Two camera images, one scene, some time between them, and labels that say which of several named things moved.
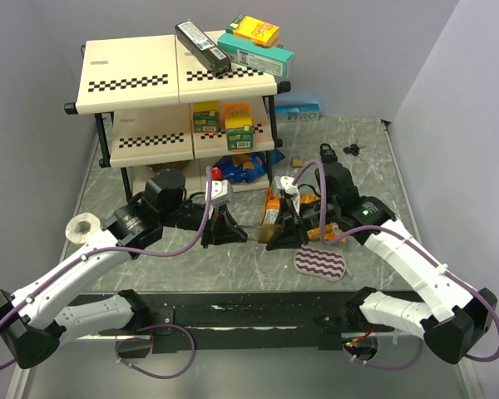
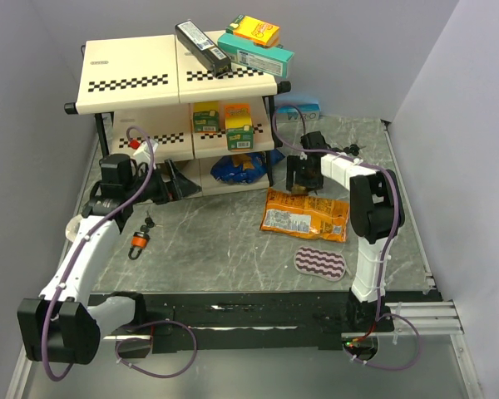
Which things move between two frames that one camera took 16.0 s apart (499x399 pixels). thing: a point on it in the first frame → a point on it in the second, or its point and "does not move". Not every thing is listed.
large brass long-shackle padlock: (264, 233) → (298, 189)
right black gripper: (290, 224) → (293, 164)
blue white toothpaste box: (298, 112) does not move
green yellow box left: (206, 116) does not move
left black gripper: (219, 229) → (177, 188)
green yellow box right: (239, 130) does not move
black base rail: (246, 322) does not move
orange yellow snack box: (254, 31) does not move
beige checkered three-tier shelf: (159, 113) does not move
